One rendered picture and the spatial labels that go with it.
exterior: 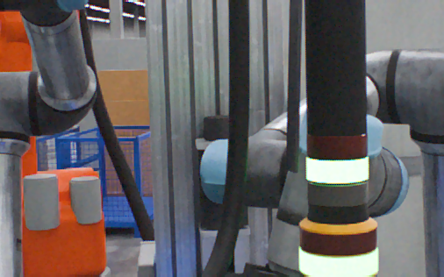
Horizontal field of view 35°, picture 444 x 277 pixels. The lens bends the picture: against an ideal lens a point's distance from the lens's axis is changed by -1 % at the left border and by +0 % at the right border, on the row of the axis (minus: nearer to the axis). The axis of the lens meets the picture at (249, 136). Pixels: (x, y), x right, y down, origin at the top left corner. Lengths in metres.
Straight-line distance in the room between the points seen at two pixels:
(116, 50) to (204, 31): 9.88
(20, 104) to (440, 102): 0.68
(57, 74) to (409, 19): 1.66
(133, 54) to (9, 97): 9.84
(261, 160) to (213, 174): 0.06
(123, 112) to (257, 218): 7.25
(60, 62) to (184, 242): 0.44
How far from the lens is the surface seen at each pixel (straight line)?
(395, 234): 2.60
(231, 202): 0.31
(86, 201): 4.30
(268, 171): 0.75
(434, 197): 1.12
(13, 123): 1.26
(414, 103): 1.07
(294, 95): 0.38
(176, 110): 1.29
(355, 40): 0.38
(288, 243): 0.63
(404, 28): 2.54
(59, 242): 4.35
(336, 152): 0.38
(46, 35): 1.00
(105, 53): 11.20
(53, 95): 1.20
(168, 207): 1.31
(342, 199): 0.38
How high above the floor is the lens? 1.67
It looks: 6 degrees down
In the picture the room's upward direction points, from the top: 2 degrees counter-clockwise
